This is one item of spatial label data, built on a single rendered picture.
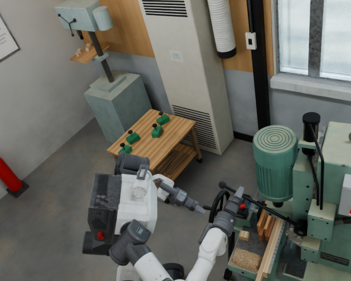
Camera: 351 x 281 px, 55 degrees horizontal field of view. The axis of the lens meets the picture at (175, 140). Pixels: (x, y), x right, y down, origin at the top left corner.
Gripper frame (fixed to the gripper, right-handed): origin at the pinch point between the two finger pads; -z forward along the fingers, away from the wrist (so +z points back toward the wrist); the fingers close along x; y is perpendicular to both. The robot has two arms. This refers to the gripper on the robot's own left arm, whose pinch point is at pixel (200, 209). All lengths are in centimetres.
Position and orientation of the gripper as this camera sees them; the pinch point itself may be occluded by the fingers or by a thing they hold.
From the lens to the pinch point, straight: 191.9
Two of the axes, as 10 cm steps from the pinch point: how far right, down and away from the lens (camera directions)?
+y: 5.1, -8.3, 2.2
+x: 0.4, -2.4, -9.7
